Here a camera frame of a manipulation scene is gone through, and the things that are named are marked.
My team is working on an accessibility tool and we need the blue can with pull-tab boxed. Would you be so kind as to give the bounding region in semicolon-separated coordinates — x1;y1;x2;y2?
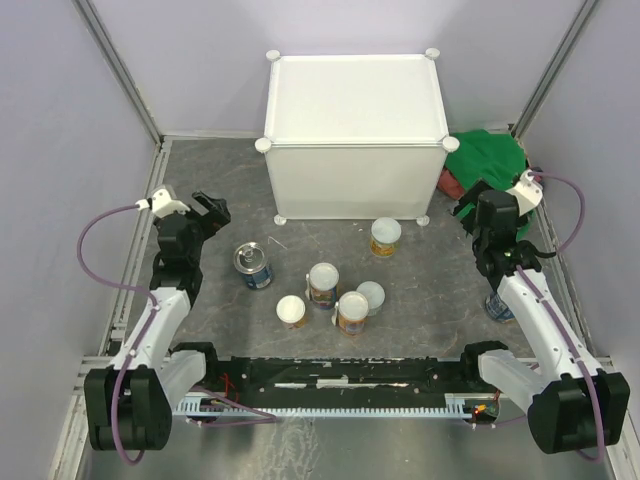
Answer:
233;242;273;290

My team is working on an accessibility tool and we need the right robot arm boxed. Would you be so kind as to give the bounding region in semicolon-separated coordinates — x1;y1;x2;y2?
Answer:
455;182;630;460

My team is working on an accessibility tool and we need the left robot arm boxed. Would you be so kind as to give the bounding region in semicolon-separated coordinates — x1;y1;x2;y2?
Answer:
84;186;231;465

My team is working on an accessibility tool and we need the white cube counter cabinet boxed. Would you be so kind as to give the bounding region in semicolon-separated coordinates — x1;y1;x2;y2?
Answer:
255;48;460;226

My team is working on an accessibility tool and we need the red cloth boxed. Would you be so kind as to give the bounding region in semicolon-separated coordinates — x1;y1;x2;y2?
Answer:
437;168;465;201

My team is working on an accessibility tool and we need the green cloth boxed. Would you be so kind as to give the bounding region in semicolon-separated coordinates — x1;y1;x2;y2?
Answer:
444;128;536;236

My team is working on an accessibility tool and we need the orange can near cabinet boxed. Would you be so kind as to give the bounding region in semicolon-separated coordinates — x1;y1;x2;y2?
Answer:
370;217;402;257

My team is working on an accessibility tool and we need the small orange can left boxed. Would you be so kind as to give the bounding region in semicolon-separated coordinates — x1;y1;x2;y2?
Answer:
276;295;306;329

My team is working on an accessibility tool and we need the clear-lid can right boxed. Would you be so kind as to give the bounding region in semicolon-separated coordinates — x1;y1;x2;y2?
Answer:
356;281;386;316

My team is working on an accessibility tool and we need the tall can white lid centre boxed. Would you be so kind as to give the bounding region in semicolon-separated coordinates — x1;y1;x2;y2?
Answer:
305;262;339;310

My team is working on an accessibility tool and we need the orange can front centre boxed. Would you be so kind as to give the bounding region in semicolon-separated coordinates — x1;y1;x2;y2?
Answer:
332;291;369;336

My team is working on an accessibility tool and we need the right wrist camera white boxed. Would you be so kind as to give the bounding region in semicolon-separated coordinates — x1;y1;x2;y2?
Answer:
507;169;543;216

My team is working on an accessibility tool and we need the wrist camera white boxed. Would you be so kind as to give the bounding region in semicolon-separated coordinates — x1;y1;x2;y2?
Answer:
135;185;191;219
507;169;543;216

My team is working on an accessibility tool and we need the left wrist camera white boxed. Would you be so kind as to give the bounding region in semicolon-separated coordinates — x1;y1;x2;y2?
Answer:
135;185;191;219

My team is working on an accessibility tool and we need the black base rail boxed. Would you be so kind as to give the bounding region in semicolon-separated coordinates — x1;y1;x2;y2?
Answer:
200;357;495;410

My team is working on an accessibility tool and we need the blue-white cable duct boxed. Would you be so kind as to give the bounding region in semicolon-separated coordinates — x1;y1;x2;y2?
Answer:
172;392;501;419

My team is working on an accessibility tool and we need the aluminium frame rail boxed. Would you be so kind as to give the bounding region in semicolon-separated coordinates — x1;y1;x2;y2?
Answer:
48;1;171;479

